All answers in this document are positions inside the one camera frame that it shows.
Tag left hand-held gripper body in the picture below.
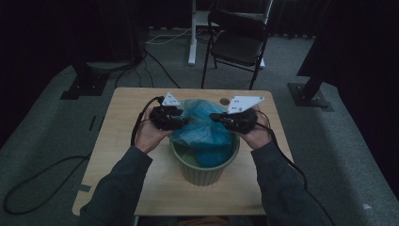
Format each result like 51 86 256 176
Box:
148 91 183 132

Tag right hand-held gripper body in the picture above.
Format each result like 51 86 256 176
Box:
223 95 265 136

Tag blue plastic bag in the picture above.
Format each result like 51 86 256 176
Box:
168 99 235 169

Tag green ribbed bin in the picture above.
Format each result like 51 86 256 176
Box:
169 133 241 187

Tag person's right hand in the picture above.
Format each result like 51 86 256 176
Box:
237 105 274 151

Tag person's left hand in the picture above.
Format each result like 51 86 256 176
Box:
134 107 174 154

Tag black folding chair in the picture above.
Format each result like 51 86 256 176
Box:
200 9 271 91

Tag black slanted stand with base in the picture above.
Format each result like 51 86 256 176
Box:
287 73 335 113

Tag black stand with square base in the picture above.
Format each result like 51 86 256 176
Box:
59 60 111 101

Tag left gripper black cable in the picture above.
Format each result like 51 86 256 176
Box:
130 95 166 147

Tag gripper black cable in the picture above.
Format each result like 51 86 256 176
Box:
130 95 166 147
255 109 337 226

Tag black floor cables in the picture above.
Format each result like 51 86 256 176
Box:
114 50 182 89

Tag white floor cable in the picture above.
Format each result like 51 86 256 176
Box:
145 27 193 46

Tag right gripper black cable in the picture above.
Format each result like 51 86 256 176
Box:
255 109 337 226

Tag thick black looped cable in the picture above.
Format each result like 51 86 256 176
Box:
2 154 92 217

